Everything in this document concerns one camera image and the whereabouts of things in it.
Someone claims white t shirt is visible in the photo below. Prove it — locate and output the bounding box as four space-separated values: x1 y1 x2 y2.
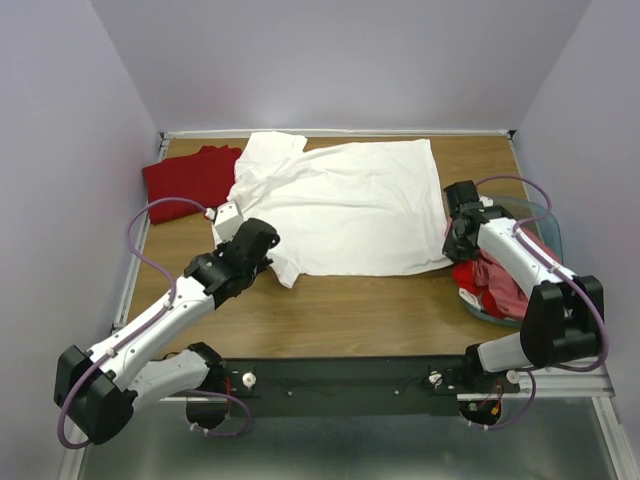
228 131 451 288

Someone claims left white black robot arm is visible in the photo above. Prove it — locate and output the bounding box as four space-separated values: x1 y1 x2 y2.
54 218 280 449

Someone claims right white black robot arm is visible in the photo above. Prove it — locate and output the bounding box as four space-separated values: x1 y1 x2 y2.
443 180 610 392

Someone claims pink t shirt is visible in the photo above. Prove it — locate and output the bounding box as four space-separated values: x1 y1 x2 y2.
473 250 528 322

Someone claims teal laundry basket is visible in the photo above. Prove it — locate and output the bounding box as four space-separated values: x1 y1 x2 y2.
459 195 564 327

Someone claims folded dark red t shirt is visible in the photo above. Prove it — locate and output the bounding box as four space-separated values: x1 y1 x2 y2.
142 145 242 208

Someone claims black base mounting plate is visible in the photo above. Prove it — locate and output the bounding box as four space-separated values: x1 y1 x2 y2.
196 355 520 418

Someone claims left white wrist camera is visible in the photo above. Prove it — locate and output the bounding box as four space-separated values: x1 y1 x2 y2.
204 201 244 246

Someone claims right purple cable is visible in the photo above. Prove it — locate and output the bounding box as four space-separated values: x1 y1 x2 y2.
467 174 609 431

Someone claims purple cable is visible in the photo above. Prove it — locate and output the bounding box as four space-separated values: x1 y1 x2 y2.
467 174 609 431
55 197 254 450

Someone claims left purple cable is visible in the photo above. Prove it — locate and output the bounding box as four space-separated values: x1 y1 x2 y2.
55 197 254 450

